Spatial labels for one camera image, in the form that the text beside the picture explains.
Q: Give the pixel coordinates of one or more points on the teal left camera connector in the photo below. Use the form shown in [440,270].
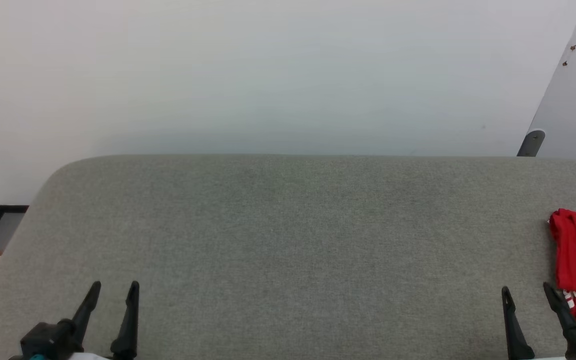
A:
[38,357]

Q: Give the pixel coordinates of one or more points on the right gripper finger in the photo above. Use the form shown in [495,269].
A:
[515,335]
[560,307]

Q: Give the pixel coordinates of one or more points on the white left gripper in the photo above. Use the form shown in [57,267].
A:
[90,357]

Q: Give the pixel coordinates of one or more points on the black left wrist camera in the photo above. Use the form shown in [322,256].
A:
[50,340]

